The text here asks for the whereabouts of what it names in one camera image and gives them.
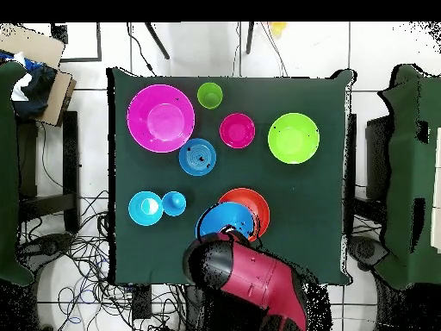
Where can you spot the large blue bowl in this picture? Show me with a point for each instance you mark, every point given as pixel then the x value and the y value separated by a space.
pixel 220 215

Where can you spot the orange-red bowl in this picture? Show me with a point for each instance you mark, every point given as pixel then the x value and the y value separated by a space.
pixel 256 203

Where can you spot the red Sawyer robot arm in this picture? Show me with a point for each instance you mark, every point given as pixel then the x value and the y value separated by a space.
pixel 255 276

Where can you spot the blue flat-bottomed bowl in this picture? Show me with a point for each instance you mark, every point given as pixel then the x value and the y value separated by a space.
pixel 197 157

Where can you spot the blue cup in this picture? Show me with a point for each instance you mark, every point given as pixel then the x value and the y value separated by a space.
pixel 174 203

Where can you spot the small pink-red bowl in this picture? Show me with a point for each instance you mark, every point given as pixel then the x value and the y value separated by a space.
pixel 237 130

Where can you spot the green bowl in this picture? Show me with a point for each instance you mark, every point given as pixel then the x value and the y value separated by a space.
pixel 293 138

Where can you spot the small light blue ribbed bowl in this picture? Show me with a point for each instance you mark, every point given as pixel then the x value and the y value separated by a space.
pixel 137 210

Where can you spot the large pink bowl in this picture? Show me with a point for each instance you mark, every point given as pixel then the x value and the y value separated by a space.
pixel 160 119

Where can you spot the green cup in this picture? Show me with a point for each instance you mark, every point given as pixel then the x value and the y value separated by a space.
pixel 209 95

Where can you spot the dark green tablecloth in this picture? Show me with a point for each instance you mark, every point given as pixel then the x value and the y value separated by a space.
pixel 155 248

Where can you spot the black power brick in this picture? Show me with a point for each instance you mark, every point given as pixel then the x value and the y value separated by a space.
pixel 142 303

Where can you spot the black stand leg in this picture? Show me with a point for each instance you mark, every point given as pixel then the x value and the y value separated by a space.
pixel 249 38
pixel 156 40

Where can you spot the black box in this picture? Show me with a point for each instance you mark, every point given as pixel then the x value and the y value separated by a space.
pixel 377 155

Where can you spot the yellow object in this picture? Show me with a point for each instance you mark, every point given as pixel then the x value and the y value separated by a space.
pixel 277 28

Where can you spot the green-clothed side table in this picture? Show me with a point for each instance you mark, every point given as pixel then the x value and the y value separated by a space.
pixel 410 172
pixel 7 172

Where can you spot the dark clothing bundle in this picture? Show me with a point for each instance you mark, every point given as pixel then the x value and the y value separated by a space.
pixel 34 89

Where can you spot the white panel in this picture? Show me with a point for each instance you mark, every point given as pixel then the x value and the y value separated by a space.
pixel 437 189

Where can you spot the cardboard box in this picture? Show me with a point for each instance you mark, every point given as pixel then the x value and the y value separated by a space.
pixel 31 41

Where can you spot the black stool frame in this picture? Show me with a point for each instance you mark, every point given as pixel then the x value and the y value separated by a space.
pixel 70 155

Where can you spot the black pedestal foot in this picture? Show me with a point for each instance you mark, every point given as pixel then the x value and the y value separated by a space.
pixel 48 244
pixel 365 251

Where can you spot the black floor frame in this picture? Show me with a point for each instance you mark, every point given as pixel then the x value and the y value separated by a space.
pixel 99 41

